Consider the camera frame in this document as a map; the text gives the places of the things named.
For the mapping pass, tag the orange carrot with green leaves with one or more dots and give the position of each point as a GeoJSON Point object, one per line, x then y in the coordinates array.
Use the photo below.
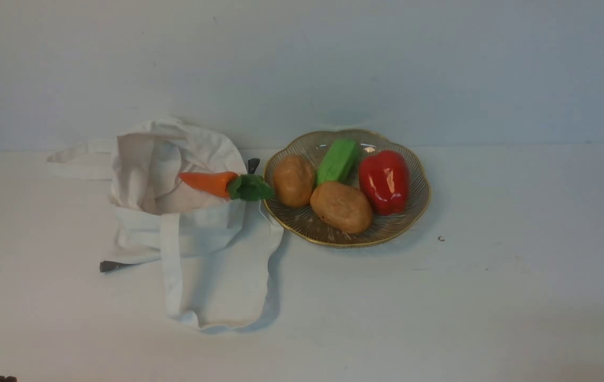
{"type": "Point", "coordinates": [229, 185]}

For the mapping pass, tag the white cloth tote bag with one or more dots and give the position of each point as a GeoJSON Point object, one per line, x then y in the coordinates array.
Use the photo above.
{"type": "Point", "coordinates": [214, 253]}

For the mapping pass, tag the left brown potato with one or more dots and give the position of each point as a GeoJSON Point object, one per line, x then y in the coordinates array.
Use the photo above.
{"type": "Point", "coordinates": [294, 179]}

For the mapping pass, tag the brown potato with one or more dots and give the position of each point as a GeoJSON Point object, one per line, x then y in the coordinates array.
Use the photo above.
{"type": "Point", "coordinates": [294, 179]}
{"type": "Point", "coordinates": [342, 206]}

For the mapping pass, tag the front brown potato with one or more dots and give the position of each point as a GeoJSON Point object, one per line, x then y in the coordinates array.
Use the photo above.
{"type": "Point", "coordinates": [342, 206]}

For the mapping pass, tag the green cucumber piece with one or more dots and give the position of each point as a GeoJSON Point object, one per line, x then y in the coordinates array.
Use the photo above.
{"type": "Point", "coordinates": [338, 162]}

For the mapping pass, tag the red bell pepper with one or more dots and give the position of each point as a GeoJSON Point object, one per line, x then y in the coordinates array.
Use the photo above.
{"type": "Point", "coordinates": [385, 180]}

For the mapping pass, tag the gold-rimmed glass plate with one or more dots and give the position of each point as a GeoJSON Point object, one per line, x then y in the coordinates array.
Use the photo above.
{"type": "Point", "coordinates": [305, 224]}

